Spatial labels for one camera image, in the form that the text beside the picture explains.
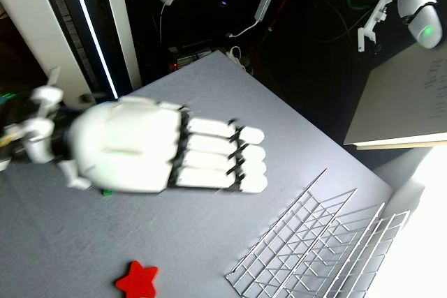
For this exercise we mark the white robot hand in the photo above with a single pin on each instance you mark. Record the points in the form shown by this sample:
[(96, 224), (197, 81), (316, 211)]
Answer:
[(420, 15), (132, 144)]

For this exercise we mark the beige paperback book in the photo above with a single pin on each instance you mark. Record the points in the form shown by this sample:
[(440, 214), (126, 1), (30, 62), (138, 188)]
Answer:
[(401, 102)]

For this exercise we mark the green toy block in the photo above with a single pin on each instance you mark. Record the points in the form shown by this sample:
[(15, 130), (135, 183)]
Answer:
[(107, 192)]

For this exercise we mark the grey table cloth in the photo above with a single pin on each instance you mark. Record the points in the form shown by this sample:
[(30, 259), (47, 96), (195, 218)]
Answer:
[(174, 224)]

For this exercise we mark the grey device with red light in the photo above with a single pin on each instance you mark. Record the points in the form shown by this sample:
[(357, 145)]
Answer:
[(188, 59)]

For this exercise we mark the red star toy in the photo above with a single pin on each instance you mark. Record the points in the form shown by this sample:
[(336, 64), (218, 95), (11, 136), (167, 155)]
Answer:
[(136, 280)]

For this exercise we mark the white pillar with light strip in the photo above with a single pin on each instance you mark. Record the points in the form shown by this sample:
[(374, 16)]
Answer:
[(35, 15)]

